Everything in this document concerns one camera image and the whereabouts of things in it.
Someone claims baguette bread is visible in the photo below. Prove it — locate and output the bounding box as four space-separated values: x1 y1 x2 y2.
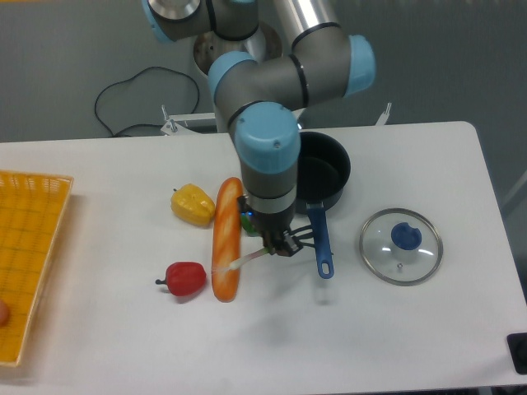
212 177 243 303

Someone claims black cable on floor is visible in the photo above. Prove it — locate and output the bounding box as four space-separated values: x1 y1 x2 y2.
94 66 201 137

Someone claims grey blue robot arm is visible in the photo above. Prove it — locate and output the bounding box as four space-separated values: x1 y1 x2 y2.
208 1 376 256

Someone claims yellow woven basket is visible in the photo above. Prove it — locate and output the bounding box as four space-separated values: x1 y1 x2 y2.
1 170 74 367

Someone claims dark pot blue handle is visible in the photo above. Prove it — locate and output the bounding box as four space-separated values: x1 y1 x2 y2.
296 132 352 280

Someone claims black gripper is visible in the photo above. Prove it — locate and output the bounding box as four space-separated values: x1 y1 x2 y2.
237 195 303 256

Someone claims red bell pepper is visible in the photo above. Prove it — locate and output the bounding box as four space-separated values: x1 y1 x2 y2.
155 262 207 297

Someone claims yellow bell pepper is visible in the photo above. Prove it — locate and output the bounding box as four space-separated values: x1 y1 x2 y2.
170 184 216 227

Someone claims green bell pepper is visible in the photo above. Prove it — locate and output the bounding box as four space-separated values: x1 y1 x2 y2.
240 213 259 237

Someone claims black corner device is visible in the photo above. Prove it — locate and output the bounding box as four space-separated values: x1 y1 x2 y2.
506 332 527 375

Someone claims green onion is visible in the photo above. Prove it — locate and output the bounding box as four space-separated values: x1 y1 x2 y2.
228 224 317 272

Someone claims glass lid blue knob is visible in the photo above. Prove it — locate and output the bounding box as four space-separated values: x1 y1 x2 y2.
359 207 444 286

